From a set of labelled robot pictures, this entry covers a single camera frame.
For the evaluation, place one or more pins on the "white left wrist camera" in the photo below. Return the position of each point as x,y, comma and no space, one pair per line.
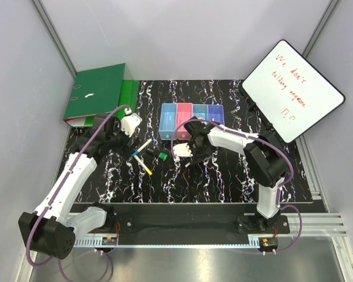
130,123

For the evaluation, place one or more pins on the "black marble pattern mat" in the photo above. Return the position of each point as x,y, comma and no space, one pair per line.
225,178

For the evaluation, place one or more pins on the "black whiteboard stand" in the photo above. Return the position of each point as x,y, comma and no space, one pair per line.
252,107

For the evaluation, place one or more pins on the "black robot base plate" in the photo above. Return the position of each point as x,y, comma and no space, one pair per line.
188,224

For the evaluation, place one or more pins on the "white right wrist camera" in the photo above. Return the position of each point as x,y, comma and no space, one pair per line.
181,150

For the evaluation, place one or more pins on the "sky blue drawer box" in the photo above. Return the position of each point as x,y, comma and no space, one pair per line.
167,120

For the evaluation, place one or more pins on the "white marker yellow cap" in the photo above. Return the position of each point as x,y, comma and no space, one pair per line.
143,165

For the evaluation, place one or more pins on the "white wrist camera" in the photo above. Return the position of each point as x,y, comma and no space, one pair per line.
181,150
130,123

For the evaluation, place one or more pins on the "light blue drawer box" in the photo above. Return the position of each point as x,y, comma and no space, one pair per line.
200,111

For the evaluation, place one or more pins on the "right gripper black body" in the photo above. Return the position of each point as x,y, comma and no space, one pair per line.
196,149

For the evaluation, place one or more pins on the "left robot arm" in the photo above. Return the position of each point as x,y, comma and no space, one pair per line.
64,182

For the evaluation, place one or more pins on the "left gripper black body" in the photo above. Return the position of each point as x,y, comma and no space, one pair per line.
119,141

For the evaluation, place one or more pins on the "dark green lever arch binder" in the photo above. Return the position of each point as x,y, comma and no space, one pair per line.
95,91

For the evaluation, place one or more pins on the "pink drawer box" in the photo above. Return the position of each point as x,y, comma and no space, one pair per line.
184,113

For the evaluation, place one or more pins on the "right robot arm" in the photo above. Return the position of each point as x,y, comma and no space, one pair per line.
262,153

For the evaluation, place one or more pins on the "black highlighter green cap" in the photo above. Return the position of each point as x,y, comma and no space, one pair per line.
157,153

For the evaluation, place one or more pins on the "bright green plastic folder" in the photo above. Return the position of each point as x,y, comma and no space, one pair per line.
128,96

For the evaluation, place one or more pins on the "whiteboard with red writing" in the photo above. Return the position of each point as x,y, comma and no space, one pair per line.
290,92

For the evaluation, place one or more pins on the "purple drawer box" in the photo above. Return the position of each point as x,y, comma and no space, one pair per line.
216,114

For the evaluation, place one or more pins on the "aluminium frame rail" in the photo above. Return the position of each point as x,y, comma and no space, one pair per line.
308,225

